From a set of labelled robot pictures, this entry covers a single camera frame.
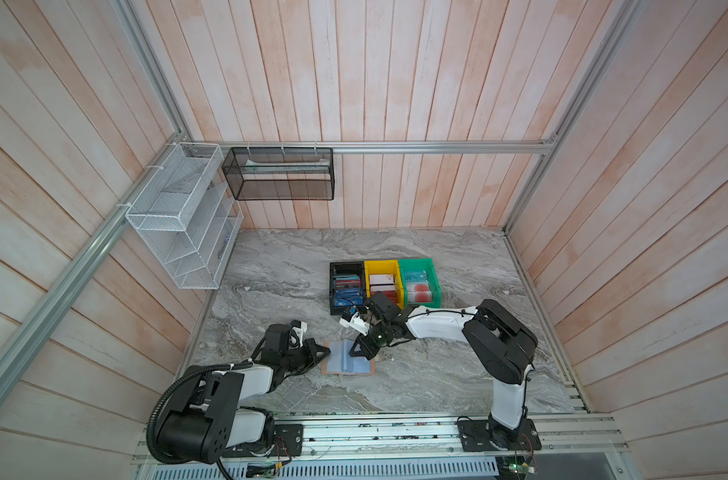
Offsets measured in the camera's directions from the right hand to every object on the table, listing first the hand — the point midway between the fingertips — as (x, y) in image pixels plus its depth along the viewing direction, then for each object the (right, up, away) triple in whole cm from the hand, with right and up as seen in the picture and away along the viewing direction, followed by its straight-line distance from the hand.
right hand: (352, 352), depth 88 cm
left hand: (-6, -1, 0) cm, 7 cm away
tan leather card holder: (-4, -2, -2) cm, 5 cm away
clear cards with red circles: (+23, +17, +12) cm, 31 cm away
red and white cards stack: (+11, +20, +14) cm, 26 cm away
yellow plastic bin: (+11, +25, +15) cm, 31 cm away
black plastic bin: (-6, +24, +21) cm, 33 cm away
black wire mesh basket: (-26, +59, +18) cm, 67 cm away
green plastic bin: (+24, +24, +17) cm, 38 cm away
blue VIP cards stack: (-2, +17, +13) cm, 21 cm away
